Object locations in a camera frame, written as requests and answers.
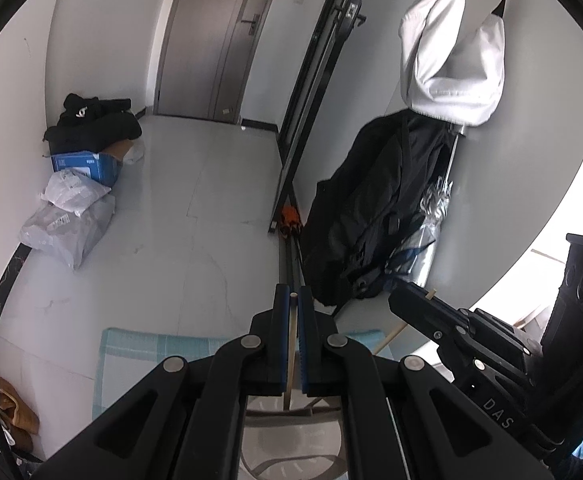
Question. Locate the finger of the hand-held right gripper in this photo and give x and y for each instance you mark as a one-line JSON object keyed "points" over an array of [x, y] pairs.
{"points": [[416, 317], [446, 305]]}

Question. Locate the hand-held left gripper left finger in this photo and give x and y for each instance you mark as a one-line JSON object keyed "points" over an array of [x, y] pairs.
{"points": [[285, 350]]}

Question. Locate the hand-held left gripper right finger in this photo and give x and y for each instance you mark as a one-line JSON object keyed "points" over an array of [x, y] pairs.
{"points": [[304, 360]]}

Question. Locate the wooden chopstick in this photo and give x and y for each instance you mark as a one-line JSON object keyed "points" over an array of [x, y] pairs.
{"points": [[389, 340], [291, 340]]}

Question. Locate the white utensil holder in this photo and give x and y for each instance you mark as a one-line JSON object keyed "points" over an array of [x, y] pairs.
{"points": [[296, 440]]}

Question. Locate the silver blue umbrella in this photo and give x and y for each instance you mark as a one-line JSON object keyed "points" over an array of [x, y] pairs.
{"points": [[434, 210]]}

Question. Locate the black jacket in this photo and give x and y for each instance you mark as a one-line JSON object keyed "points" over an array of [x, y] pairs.
{"points": [[366, 200]]}

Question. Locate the orange black object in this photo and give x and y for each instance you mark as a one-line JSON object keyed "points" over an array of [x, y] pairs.
{"points": [[290, 217]]}

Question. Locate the teal checked tablecloth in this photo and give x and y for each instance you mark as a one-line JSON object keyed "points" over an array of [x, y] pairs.
{"points": [[136, 352]]}

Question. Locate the white hanging cloth bag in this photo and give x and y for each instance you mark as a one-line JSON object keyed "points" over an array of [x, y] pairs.
{"points": [[446, 75]]}

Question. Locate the small white plastic bag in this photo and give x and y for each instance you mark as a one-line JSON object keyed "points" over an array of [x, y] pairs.
{"points": [[135, 152]]}

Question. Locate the grey parcel bag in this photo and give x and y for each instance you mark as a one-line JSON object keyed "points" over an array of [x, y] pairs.
{"points": [[66, 232]]}

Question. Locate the brown cardboard piece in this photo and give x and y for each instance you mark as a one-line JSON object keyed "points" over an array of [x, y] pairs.
{"points": [[119, 150]]}

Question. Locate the white crumpled parcel bag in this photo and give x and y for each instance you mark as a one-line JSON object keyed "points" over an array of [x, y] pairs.
{"points": [[73, 190]]}

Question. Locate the blue cardboard box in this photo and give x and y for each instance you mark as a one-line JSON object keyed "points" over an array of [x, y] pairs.
{"points": [[86, 165]]}

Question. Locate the brown shoes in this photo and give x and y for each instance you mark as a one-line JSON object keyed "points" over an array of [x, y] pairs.
{"points": [[18, 407]]}

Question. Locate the black clothing pile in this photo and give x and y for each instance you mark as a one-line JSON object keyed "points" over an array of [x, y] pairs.
{"points": [[96, 125]]}

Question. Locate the grey door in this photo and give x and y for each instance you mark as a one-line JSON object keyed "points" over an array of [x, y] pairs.
{"points": [[211, 60]]}

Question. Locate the black sliding door frame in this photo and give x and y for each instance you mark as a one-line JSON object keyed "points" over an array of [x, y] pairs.
{"points": [[316, 75]]}

